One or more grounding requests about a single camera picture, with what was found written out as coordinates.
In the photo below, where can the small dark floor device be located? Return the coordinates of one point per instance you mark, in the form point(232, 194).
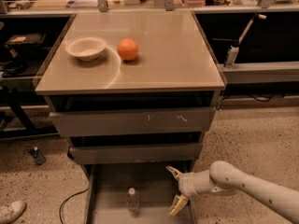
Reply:
point(37, 155)

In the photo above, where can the white paper bowl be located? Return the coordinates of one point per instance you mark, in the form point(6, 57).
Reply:
point(86, 48)

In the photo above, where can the orange fruit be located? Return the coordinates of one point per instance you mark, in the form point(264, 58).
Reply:
point(128, 49)

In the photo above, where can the black item on shelf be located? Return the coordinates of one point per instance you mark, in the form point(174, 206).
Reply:
point(24, 50)

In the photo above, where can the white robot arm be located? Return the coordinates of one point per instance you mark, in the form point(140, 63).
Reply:
point(223, 178)

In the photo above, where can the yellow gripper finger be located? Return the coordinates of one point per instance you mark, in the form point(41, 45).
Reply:
point(179, 202)
point(177, 174)

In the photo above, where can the clear plastic water bottle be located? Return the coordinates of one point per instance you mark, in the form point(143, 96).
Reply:
point(132, 199)

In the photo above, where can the white tube with nozzle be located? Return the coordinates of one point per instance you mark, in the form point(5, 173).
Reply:
point(234, 48)

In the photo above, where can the white sneaker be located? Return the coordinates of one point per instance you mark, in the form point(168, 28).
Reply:
point(10, 212)

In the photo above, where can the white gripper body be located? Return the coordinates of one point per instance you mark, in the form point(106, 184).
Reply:
point(186, 184)

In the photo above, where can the middle grey drawer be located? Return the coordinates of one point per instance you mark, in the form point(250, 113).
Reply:
point(136, 153)

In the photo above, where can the grey drawer cabinet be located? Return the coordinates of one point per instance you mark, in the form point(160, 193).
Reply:
point(173, 69)

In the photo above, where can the open bottom grey drawer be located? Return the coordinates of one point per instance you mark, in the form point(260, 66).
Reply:
point(157, 188)

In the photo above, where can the top grey drawer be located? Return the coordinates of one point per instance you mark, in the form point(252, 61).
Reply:
point(134, 121)

